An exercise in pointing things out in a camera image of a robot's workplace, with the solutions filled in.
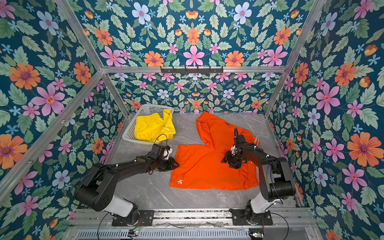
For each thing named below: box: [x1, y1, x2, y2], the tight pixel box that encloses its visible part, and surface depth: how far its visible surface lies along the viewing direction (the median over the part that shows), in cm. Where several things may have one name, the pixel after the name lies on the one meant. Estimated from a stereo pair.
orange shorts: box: [169, 112, 261, 190], surface depth 93 cm
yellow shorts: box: [134, 109, 176, 143], surface depth 106 cm
